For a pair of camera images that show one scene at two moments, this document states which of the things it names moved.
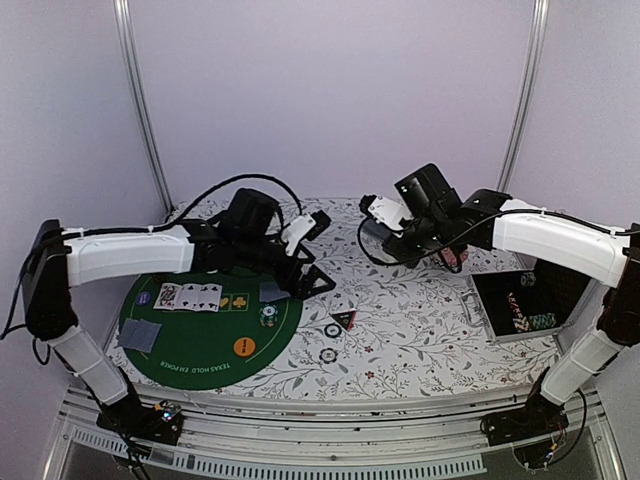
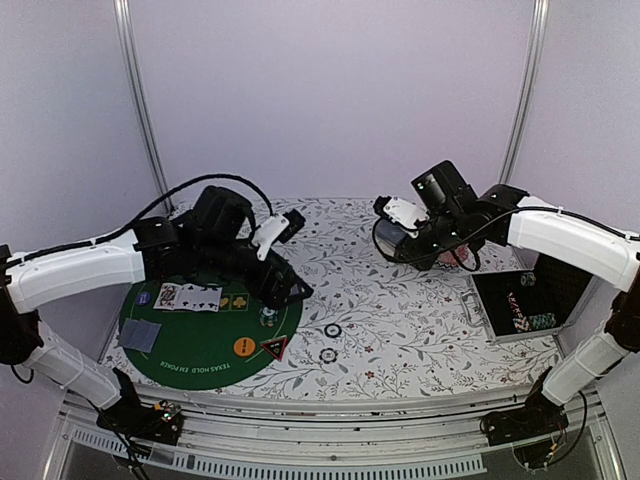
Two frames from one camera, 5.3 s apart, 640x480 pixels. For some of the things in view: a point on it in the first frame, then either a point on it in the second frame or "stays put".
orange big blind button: x=244 y=346 stays put
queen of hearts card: x=166 y=299 stays put
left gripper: x=289 y=283 to x=277 y=298
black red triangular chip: x=346 y=318 to x=276 y=347
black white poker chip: x=332 y=330 stays put
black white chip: x=328 y=355 stays put
